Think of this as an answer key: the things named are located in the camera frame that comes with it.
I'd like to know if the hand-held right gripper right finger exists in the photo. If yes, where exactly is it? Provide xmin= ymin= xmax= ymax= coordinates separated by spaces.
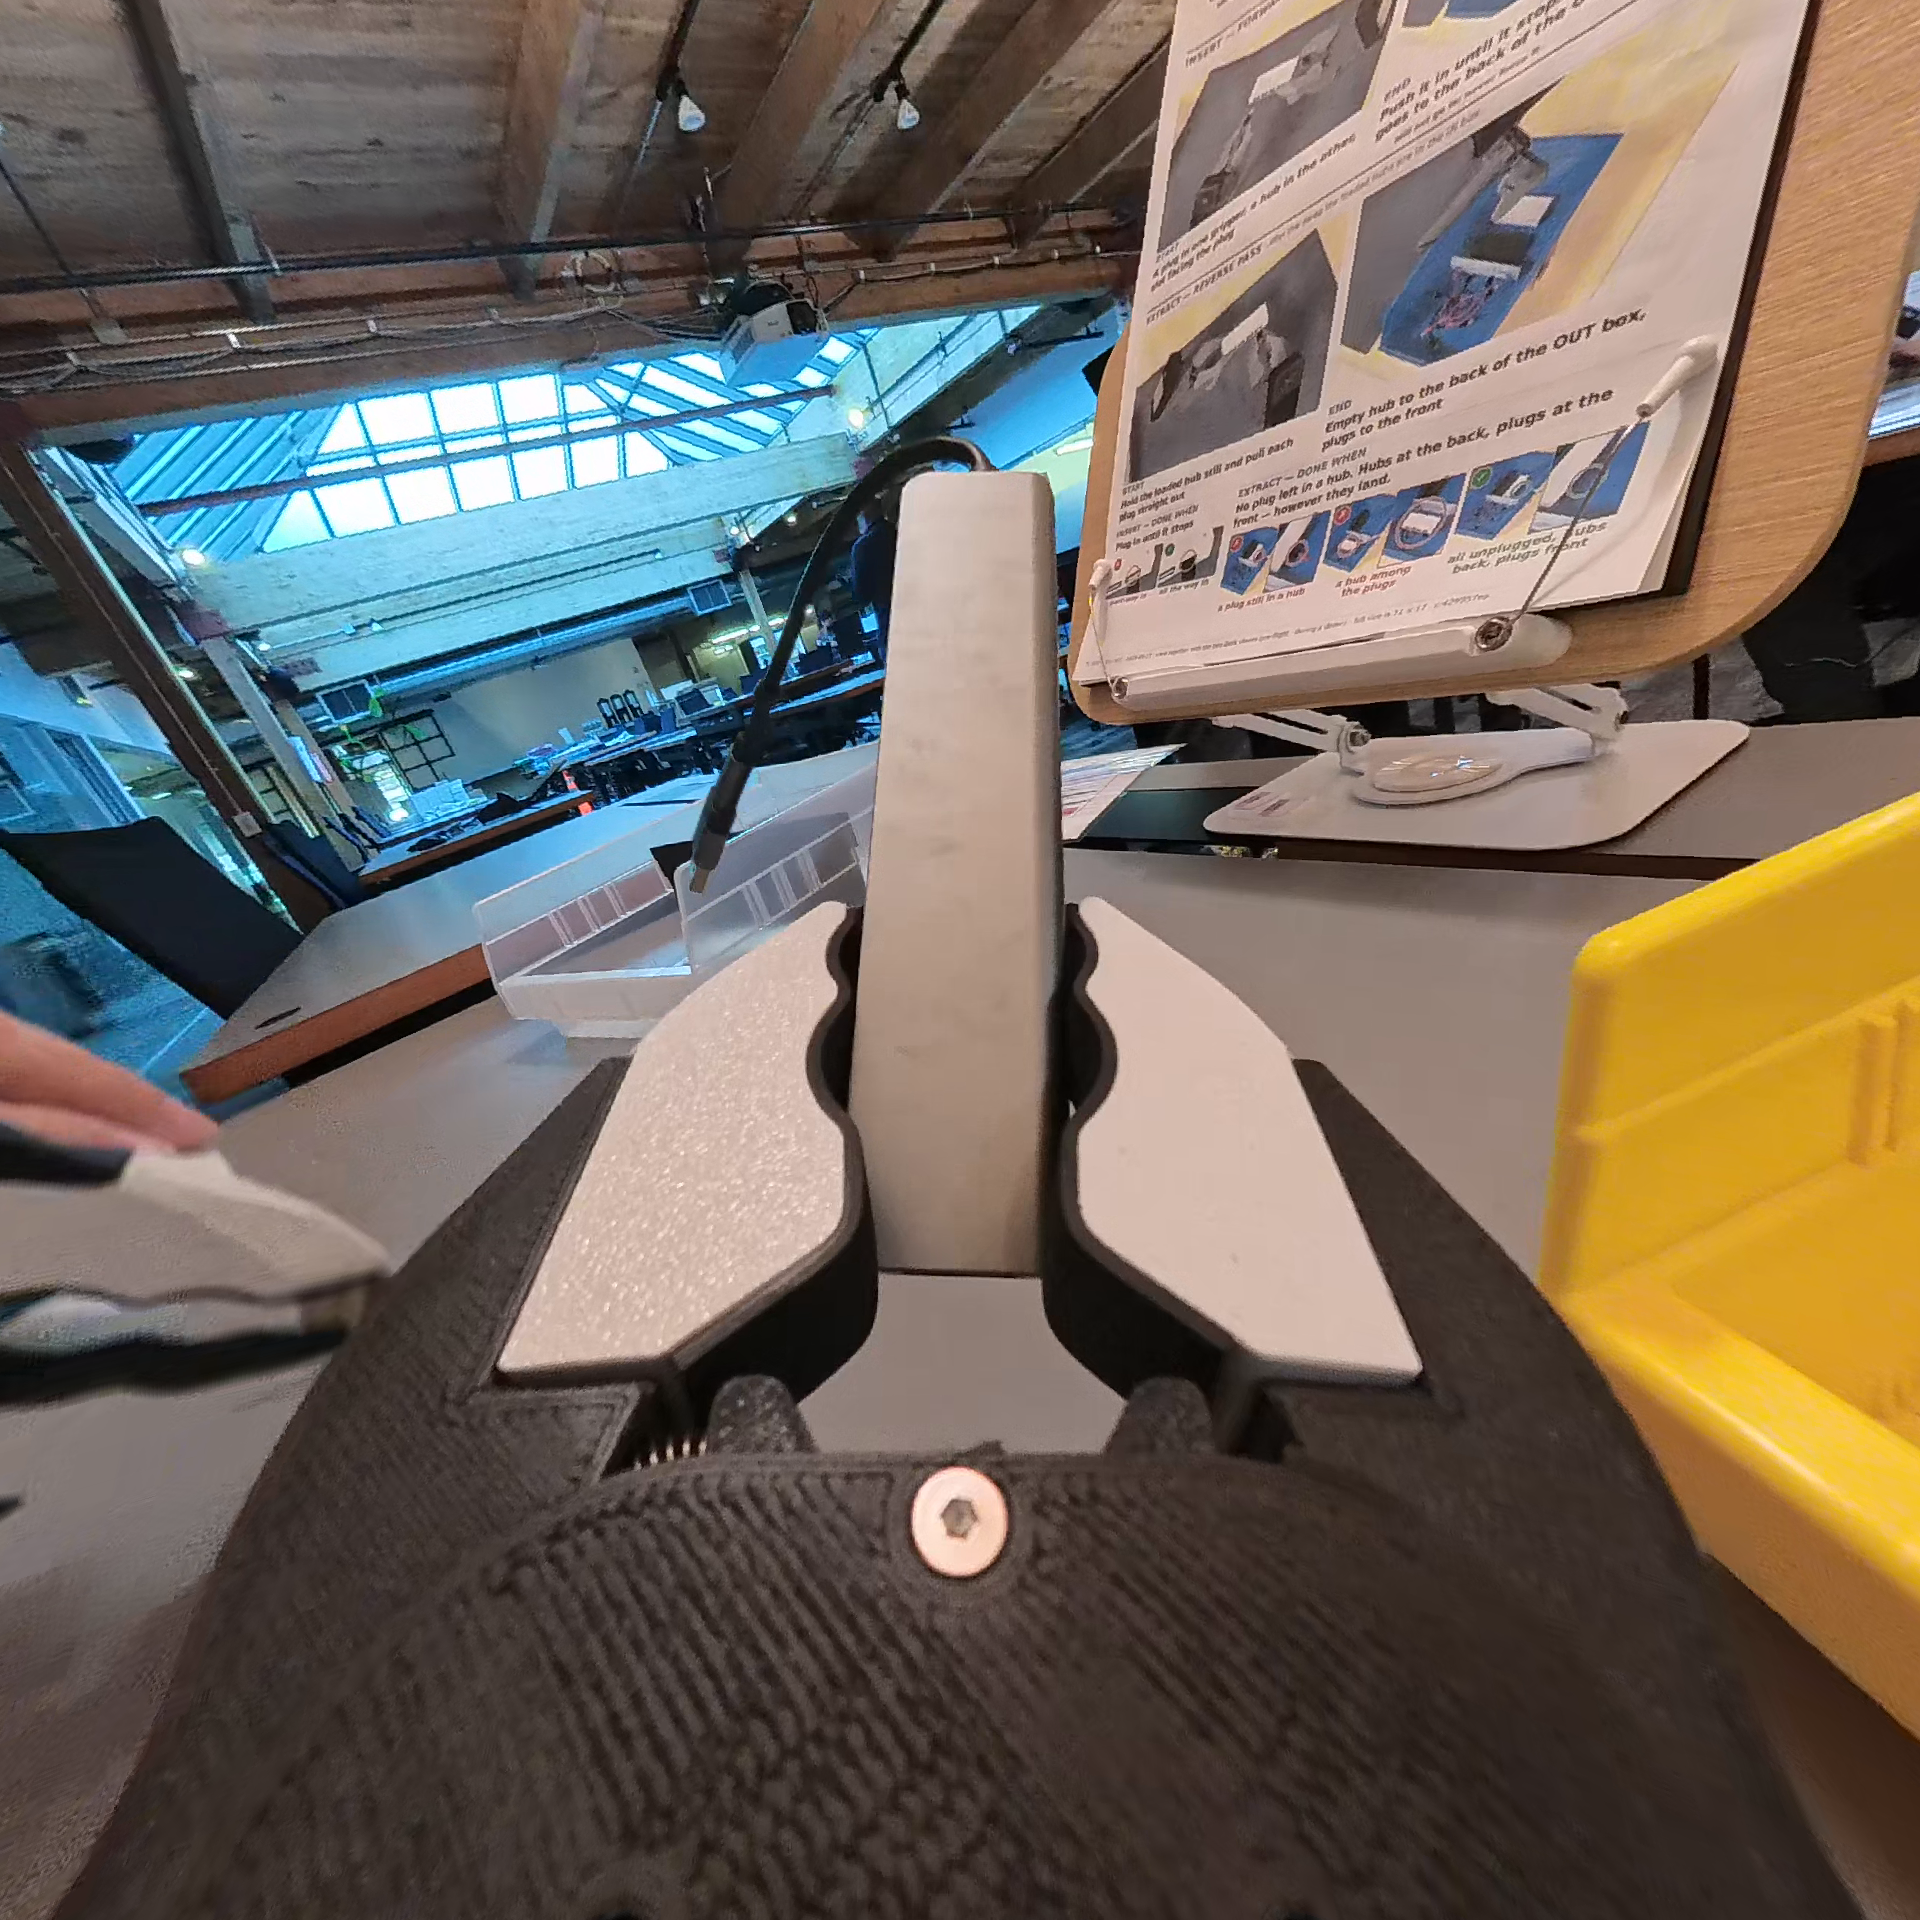
xmin=1041 ymin=898 xmax=1424 ymax=1433

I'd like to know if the yellow plastic bin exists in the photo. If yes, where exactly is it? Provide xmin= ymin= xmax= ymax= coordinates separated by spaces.
xmin=1536 ymin=795 xmax=1920 ymax=1733

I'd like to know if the grey usb hub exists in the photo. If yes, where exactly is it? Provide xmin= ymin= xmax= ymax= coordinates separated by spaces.
xmin=845 ymin=469 xmax=1072 ymax=1278

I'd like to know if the ceiling projector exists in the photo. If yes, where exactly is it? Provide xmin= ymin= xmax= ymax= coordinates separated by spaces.
xmin=721 ymin=282 xmax=835 ymax=382

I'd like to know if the black hub cable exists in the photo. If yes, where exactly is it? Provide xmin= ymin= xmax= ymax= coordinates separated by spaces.
xmin=685 ymin=435 xmax=991 ymax=899

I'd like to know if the printed instruction sheet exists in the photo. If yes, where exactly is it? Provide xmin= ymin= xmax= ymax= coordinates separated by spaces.
xmin=1072 ymin=0 xmax=1816 ymax=676

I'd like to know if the paper with red label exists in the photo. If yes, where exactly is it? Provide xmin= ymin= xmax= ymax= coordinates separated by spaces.
xmin=1058 ymin=743 xmax=1185 ymax=842

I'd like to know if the glass skylight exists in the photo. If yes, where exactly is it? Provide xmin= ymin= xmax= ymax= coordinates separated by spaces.
xmin=106 ymin=323 xmax=1036 ymax=549

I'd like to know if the clear plastic tray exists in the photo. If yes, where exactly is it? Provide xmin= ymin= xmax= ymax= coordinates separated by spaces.
xmin=471 ymin=766 xmax=879 ymax=1038

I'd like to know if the person's left hand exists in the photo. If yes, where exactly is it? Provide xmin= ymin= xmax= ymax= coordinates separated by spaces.
xmin=0 ymin=1009 xmax=224 ymax=1158

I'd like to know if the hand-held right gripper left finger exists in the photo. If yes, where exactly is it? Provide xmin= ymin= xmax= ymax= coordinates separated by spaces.
xmin=494 ymin=899 xmax=879 ymax=1402

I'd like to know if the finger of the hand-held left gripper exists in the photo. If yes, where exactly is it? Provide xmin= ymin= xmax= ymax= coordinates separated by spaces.
xmin=0 ymin=1286 xmax=362 ymax=1402
xmin=0 ymin=1145 xmax=395 ymax=1303

